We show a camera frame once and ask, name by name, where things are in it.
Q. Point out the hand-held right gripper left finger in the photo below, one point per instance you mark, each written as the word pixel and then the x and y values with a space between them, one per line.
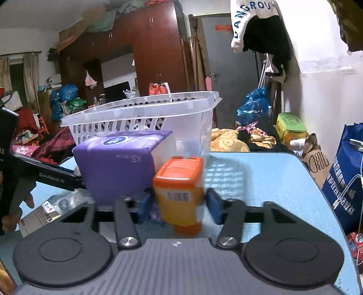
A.
pixel 145 208

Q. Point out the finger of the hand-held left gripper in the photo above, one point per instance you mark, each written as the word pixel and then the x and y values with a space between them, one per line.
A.
pixel 54 176

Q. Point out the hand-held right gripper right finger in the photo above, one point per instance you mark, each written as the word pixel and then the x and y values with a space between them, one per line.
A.
pixel 214 207

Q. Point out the orange lidded plastic bottle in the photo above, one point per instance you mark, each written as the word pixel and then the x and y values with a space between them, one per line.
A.
pixel 178 193

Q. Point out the purple tissue pack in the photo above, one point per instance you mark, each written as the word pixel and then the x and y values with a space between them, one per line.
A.
pixel 119 167

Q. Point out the clear plastic basket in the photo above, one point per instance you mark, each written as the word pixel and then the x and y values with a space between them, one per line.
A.
pixel 158 119

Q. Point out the person's left hand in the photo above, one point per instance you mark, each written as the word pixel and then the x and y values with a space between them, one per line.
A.
pixel 27 200

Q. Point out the red plaid cloth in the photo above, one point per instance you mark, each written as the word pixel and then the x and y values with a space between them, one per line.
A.
pixel 54 147

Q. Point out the clear plastic wrapped packet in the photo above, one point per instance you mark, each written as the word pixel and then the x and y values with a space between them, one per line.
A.
pixel 71 200

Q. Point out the printed paper box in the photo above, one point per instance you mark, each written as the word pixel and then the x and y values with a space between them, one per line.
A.
pixel 39 217

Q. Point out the yellow patterned blanket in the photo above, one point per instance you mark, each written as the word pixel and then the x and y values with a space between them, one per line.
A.
pixel 229 141

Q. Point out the stack of blue plastic bags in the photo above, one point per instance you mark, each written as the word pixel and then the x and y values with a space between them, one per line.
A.
pixel 63 96

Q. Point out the patterned window curtain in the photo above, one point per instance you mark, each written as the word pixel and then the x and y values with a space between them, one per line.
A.
pixel 29 79

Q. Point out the white hanging plastic bag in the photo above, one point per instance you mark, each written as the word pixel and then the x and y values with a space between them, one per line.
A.
pixel 90 80

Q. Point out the black television screen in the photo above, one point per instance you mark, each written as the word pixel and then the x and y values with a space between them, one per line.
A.
pixel 116 91

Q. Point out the blue plastic bag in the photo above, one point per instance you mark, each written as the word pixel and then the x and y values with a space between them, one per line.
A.
pixel 253 106

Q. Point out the brown paper bag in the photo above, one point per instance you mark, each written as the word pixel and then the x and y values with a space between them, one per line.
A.
pixel 314 161

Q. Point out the green and yellow box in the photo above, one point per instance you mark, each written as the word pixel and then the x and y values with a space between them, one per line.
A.
pixel 292 127

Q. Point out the orange hanging bag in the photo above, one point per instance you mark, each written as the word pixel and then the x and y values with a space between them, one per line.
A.
pixel 158 88

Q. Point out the blue printed shopping bag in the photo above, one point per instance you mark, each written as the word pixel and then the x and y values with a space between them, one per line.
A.
pixel 344 181

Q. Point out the grey door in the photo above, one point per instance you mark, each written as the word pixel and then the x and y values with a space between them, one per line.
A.
pixel 229 68

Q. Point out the red printed box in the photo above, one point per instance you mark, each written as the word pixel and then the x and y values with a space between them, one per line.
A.
pixel 356 242

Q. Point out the brown wooden wardrobe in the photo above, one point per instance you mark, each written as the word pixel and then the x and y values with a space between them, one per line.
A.
pixel 147 51

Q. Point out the green cloth bundle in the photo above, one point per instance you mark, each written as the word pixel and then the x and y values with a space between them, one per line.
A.
pixel 102 21

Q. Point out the black hanging garment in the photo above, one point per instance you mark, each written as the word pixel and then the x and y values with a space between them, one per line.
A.
pixel 269 39

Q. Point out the white lettered hoodie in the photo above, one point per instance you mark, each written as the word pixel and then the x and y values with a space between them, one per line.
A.
pixel 241 25

